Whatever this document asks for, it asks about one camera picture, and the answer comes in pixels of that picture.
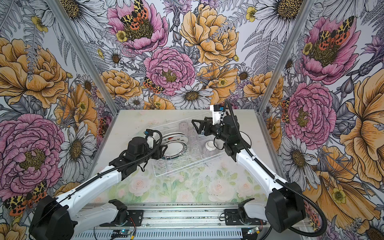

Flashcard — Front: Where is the clear glass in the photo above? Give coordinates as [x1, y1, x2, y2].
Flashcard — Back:
[190, 141, 202, 156]
[187, 130, 199, 144]
[178, 121, 189, 135]

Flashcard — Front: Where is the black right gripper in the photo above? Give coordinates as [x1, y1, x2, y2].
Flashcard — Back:
[191, 118, 229, 142]

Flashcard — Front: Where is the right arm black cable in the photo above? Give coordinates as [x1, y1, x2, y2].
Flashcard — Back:
[223, 99, 328, 237]

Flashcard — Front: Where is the right aluminium corner post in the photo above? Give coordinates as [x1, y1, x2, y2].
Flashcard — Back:
[257, 0, 315, 115]

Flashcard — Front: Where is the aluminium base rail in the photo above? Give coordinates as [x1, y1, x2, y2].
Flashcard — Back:
[68, 202, 289, 240]

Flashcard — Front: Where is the clear glass far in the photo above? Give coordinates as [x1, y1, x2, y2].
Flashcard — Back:
[178, 121, 189, 135]

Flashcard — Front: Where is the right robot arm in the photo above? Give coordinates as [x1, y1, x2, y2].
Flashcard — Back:
[192, 116, 306, 233]

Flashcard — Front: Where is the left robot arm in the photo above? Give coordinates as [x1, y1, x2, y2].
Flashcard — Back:
[29, 130, 168, 240]

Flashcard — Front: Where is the striped brown white bowl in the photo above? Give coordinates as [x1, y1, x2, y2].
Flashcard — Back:
[203, 141, 221, 158]

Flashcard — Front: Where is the white plate teal rim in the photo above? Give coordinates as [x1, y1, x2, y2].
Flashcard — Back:
[162, 132, 189, 144]

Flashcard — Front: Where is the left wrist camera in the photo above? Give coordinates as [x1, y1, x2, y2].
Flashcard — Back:
[144, 130, 160, 149]

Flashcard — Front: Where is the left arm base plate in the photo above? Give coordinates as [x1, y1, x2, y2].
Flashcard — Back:
[100, 210, 144, 227]

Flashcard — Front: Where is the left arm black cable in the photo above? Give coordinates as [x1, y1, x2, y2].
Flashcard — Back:
[74, 129, 163, 193]

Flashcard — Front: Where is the clear glass near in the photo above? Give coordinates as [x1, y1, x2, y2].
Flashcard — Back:
[187, 130, 199, 144]

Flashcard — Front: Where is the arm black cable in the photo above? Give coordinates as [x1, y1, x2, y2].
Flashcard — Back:
[74, 129, 163, 193]
[223, 99, 328, 237]

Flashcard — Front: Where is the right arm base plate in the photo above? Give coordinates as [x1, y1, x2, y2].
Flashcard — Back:
[224, 209, 267, 226]

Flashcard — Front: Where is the white wire dish rack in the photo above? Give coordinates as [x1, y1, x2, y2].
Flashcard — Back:
[150, 113, 225, 177]

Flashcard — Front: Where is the left aluminium corner post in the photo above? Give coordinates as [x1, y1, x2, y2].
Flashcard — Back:
[47, 1, 119, 117]

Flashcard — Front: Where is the green circuit board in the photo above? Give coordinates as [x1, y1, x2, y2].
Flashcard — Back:
[111, 229, 134, 239]

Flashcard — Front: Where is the aluminium corner post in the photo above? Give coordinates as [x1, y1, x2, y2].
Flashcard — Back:
[47, 1, 119, 117]
[257, 0, 315, 115]

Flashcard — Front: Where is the plate green red band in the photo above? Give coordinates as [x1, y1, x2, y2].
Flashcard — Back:
[163, 141, 188, 159]

